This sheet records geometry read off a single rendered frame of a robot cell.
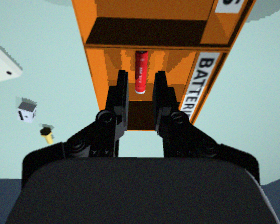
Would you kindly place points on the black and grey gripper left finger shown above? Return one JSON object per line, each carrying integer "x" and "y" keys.
{"x": 95, "y": 140}

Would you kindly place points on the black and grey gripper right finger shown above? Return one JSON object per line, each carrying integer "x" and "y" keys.
{"x": 181, "y": 139}

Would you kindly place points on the white domino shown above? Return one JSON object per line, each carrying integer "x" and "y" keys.
{"x": 8, "y": 69}

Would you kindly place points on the orange bin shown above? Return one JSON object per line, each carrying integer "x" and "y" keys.
{"x": 157, "y": 26}

